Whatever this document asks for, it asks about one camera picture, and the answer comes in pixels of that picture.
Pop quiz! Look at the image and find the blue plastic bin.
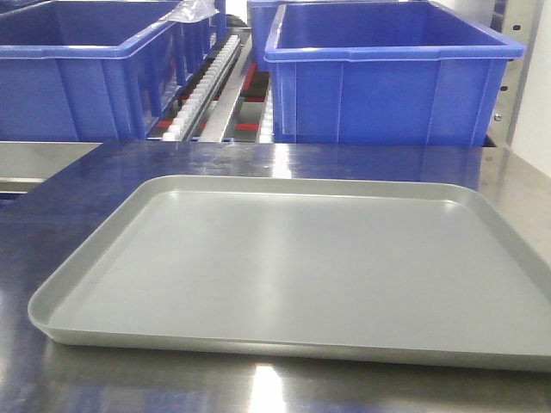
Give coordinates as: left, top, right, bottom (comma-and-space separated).
0, 0, 190, 142
264, 1, 524, 146

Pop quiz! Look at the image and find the steel shelf front rail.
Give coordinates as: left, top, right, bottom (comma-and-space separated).
1, 141, 100, 200

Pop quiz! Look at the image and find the clear plastic bag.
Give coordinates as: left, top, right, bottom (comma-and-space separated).
164, 0, 220, 24

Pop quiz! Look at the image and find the blue plastic bin right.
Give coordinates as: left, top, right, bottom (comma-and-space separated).
264, 1, 524, 146

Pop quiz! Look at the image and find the blue plastic bin left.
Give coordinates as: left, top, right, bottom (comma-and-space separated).
0, 0, 190, 142

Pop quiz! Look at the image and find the white roller track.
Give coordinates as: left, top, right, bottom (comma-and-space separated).
161, 35, 240, 142

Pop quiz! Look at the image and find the steel shelf divider rail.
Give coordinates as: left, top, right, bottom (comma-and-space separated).
198, 28, 252, 143

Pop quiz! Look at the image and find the grey metal tray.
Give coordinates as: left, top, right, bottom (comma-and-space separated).
28, 175, 550, 372

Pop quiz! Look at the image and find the blue bin rear left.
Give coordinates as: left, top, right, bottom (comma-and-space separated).
180, 0, 227, 83

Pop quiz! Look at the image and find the blue bin rear right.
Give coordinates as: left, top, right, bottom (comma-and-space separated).
246, 0, 328, 72

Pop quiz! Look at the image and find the steel shelf upright post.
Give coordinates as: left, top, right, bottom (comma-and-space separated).
487, 0, 544, 148

